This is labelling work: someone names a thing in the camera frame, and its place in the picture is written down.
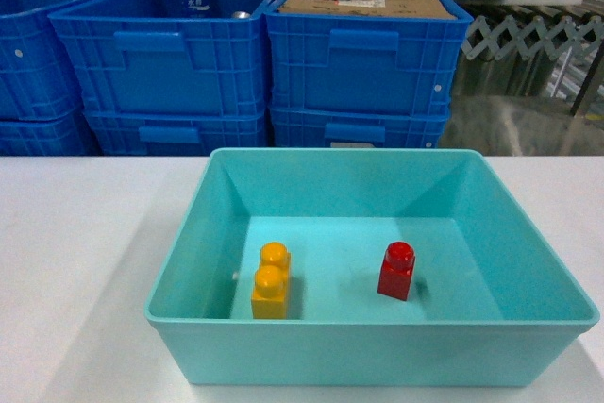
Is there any red toy block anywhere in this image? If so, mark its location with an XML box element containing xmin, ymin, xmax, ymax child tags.
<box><xmin>377</xmin><ymin>242</ymin><xmax>415</xmax><ymax>301</ymax></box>

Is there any yellow toy block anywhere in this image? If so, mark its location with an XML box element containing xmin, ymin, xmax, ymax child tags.
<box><xmin>250</xmin><ymin>242</ymin><xmax>291</xmax><ymax>319</ymax></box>

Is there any blue crate lower right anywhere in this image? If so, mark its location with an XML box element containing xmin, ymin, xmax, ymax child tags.
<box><xmin>269</xmin><ymin>107</ymin><xmax>450</xmax><ymax>148</ymax></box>

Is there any blue crate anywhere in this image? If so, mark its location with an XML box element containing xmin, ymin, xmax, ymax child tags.
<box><xmin>269</xmin><ymin>107</ymin><xmax>450</xmax><ymax>148</ymax></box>
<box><xmin>85</xmin><ymin>111</ymin><xmax>269</xmax><ymax>157</ymax></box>
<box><xmin>265</xmin><ymin>0</ymin><xmax>473</xmax><ymax>116</ymax></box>
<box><xmin>1</xmin><ymin>109</ymin><xmax>101</xmax><ymax>157</ymax></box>
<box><xmin>49</xmin><ymin>0</ymin><xmax>270</xmax><ymax>117</ymax></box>
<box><xmin>1</xmin><ymin>0</ymin><xmax>90</xmax><ymax>121</ymax></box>

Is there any blue crate upper right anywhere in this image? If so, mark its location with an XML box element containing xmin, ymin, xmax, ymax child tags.
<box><xmin>265</xmin><ymin>0</ymin><xmax>473</xmax><ymax>116</ymax></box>

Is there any blue crate lower middle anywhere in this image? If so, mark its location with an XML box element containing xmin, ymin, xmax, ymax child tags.
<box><xmin>85</xmin><ymin>111</ymin><xmax>269</xmax><ymax>157</ymax></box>

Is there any blue crate upper middle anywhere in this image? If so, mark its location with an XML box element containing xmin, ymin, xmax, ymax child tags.
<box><xmin>49</xmin><ymin>0</ymin><xmax>270</xmax><ymax>117</ymax></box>

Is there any cardboard sheet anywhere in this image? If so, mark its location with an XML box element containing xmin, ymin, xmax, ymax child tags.
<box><xmin>277</xmin><ymin>0</ymin><xmax>455</xmax><ymax>20</ymax></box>

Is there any teal plastic bin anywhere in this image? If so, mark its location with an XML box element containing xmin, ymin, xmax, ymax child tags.
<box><xmin>145</xmin><ymin>148</ymin><xmax>599</xmax><ymax>387</ymax></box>

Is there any blue crate lower left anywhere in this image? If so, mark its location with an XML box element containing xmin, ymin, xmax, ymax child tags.
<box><xmin>1</xmin><ymin>109</ymin><xmax>101</xmax><ymax>157</ymax></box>

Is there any expandable roller conveyor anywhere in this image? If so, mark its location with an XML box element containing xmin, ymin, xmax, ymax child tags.
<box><xmin>453</xmin><ymin>4</ymin><xmax>603</xmax><ymax>104</ymax></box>

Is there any blue crate upper left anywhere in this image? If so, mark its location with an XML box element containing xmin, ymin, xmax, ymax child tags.
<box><xmin>1</xmin><ymin>0</ymin><xmax>90</xmax><ymax>121</ymax></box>

